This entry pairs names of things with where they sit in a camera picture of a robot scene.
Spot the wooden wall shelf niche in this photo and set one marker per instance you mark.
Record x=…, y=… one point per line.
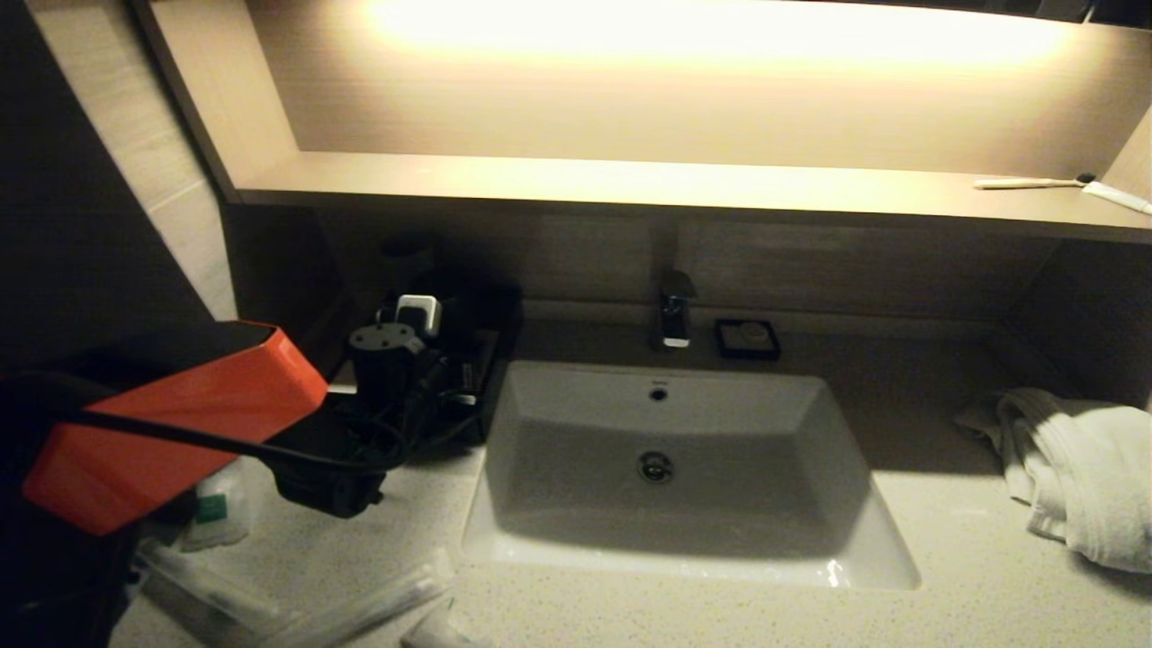
x=630, y=184

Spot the long plain white packet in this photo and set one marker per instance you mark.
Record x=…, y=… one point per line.
x=369, y=605

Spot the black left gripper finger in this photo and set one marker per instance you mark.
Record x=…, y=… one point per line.
x=466, y=414

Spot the packaged toothbrush with green label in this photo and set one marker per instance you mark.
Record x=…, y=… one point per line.
x=216, y=603

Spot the warm LED light strip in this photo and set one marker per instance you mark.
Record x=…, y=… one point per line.
x=720, y=31

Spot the white terry towel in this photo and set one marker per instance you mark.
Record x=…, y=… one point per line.
x=1089, y=477

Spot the black soap dish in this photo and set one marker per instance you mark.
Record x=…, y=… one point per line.
x=747, y=340

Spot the puffy white pouch packet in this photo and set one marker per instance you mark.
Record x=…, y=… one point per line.
x=436, y=630

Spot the white ceramic sink basin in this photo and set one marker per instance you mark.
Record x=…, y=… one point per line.
x=684, y=486

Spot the square sachet with green label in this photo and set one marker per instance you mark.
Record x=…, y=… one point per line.
x=220, y=522

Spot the black and orange left arm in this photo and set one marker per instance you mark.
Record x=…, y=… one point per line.
x=180, y=405

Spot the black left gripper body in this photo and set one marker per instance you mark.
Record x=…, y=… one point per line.
x=436, y=378

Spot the chrome faucet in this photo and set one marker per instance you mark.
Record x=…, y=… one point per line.
x=673, y=315

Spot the white toothpaste tube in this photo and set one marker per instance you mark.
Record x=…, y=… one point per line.
x=1116, y=198

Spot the chrome sink drain plug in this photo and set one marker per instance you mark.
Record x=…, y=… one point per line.
x=656, y=467

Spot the black drawer box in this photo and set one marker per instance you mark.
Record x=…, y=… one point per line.
x=488, y=378

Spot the white toothbrush black head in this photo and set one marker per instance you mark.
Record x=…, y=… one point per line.
x=1026, y=184

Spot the pale grey cup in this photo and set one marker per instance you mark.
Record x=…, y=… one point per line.
x=412, y=261

